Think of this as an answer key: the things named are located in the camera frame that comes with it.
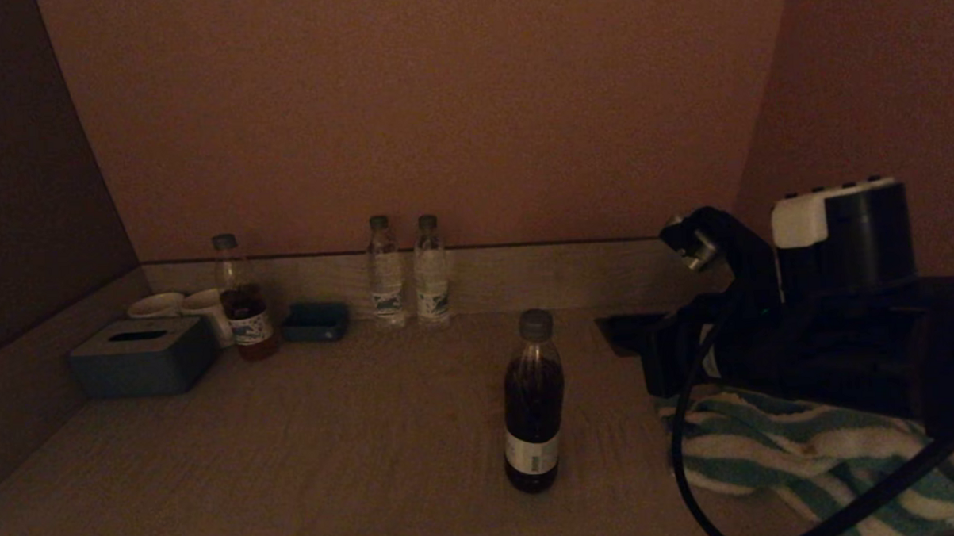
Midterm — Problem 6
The clear water bottle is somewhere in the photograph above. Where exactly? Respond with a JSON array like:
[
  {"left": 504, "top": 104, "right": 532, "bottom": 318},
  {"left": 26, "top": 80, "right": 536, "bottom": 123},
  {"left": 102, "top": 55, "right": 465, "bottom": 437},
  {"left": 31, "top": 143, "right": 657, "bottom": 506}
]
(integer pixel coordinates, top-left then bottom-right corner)
[
  {"left": 366, "top": 214, "right": 408, "bottom": 329},
  {"left": 412, "top": 213, "right": 453, "bottom": 327}
]

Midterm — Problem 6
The white mug with handle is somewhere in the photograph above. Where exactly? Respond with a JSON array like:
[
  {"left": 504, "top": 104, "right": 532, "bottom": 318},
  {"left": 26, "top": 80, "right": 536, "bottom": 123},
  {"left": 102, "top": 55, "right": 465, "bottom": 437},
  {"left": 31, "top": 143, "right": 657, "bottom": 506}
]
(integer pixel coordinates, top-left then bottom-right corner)
[{"left": 180, "top": 288, "right": 236, "bottom": 349}]

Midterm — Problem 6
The half-full tea bottle blue label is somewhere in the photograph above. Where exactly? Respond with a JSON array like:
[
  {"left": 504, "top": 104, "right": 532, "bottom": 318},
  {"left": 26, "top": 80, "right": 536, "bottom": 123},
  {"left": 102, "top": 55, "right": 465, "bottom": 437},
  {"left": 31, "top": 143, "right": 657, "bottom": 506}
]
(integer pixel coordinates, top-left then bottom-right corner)
[{"left": 212, "top": 232, "right": 280, "bottom": 363}]

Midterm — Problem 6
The dark tea bottle white label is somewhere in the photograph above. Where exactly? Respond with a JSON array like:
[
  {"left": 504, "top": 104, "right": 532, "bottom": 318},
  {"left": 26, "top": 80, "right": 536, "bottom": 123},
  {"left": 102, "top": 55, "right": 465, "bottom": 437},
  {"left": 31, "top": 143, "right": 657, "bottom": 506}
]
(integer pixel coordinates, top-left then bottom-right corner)
[{"left": 499, "top": 308, "right": 569, "bottom": 495}]

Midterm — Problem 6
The black cable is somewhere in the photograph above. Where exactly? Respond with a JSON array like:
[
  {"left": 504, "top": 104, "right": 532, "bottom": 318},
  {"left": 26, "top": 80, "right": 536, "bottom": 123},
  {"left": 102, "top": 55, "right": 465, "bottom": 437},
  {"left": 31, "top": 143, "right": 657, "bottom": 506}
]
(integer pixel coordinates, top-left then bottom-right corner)
[{"left": 665, "top": 283, "right": 954, "bottom": 536}]

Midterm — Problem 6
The blue-grey tissue box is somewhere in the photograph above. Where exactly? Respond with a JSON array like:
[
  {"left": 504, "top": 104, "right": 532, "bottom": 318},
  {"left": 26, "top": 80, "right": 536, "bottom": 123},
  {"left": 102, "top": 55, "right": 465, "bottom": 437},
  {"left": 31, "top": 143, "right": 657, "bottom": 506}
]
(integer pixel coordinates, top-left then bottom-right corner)
[{"left": 68, "top": 315, "right": 219, "bottom": 400}]

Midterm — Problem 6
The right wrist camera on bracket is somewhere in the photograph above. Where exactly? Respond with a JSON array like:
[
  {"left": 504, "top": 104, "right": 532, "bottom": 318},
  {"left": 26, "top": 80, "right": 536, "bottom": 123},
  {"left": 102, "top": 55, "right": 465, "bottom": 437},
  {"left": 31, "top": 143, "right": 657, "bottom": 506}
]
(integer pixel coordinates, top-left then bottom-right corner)
[{"left": 657, "top": 204, "right": 776, "bottom": 302}]

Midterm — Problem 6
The teal white striped towel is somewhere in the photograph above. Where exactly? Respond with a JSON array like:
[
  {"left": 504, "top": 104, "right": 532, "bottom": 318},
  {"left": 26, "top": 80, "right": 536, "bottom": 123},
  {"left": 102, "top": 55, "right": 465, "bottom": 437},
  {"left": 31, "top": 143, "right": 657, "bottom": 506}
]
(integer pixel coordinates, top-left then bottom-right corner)
[{"left": 657, "top": 382, "right": 954, "bottom": 536}]

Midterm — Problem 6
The small blue tray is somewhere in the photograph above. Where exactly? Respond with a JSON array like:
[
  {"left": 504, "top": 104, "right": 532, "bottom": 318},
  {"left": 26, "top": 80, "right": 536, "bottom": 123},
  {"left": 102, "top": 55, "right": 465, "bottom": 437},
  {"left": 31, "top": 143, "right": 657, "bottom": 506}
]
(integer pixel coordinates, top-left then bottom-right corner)
[{"left": 281, "top": 301, "right": 351, "bottom": 344}]

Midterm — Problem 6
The black recessed socket panel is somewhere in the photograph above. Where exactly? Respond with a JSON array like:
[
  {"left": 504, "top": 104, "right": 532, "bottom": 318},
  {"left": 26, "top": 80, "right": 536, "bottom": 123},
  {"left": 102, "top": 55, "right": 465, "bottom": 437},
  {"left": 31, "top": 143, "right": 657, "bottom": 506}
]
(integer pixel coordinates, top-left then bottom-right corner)
[{"left": 595, "top": 313, "right": 657, "bottom": 358}]

